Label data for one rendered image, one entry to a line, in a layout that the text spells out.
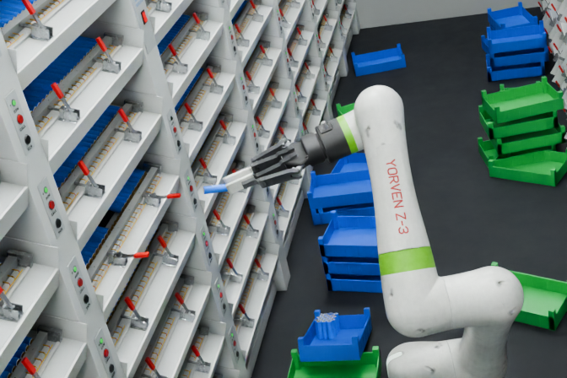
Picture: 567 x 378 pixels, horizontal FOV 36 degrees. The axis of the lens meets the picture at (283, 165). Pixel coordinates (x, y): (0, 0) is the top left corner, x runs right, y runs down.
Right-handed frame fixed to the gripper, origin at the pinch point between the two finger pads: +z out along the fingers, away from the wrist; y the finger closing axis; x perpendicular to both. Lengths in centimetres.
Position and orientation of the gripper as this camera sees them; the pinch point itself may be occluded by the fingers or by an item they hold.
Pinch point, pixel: (240, 180)
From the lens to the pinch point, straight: 205.2
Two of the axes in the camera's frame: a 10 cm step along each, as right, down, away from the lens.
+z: -9.2, 3.9, 0.1
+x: 3.0, 6.9, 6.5
